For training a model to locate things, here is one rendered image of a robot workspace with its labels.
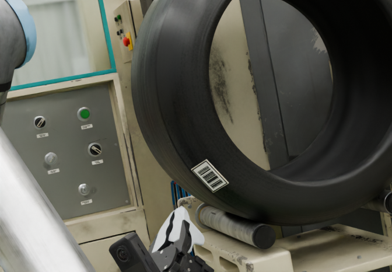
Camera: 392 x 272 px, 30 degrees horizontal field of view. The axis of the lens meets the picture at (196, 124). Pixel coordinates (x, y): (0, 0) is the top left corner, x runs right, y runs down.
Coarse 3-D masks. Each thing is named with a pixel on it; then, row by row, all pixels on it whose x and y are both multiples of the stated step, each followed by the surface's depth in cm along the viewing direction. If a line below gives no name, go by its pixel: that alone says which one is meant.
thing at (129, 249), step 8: (120, 240) 106; (128, 240) 105; (136, 240) 106; (112, 248) 107; (120, 248) 106; (128, 248) 106; (136, 248) 106; (144, 248) 107; (112, 256) 108; (120, 256) 106; (128, 256) 106; (136, 256) 105; (144, 256) 106; (120, 264) 107; (128, 264) 106; (136, 264) 106; (144, 264) 105; (152, 264) 106
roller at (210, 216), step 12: (204, 216) 162; (216, 216) 154; (228, 216) 149; (216, 228) 154; (228, 228) 146; (240, 228) 140; (252, 228) 135; (264, 228) 133; (252, 240) 134; (264, 240) 133
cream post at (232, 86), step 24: (240, 24) 172; (216, 48) 170; (240, 48) 172; (216, 72) 170; (240, 72) 172; (216, 96) 170; (240, 96) 172; (240, 120) 172; (240, 144) 172; (264, 144) 173; (264, 168) 173
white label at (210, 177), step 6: (204, 162) 129; (192, 168) 131; (198, 168) 130; (204, 168) 130; (210, 168) 129; (198, 174) 131; (204, 174) 130; (210, 174) 130; (216, 174) 130; (204, 180) 131; (210, 180) 131; (216, 180) 130; (222, 180) 130; (210, 186) 131; (216, 186) 131; (222, 186) 131
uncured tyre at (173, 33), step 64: (192, 0) 129; (320, 0) 164; (384, 0) 138; (192, 64) 127; (384, 64) 160; (192, 128) 128; (384, 128) 157; (192, 192) 145; (256, 192) 131; (320, 192) 134
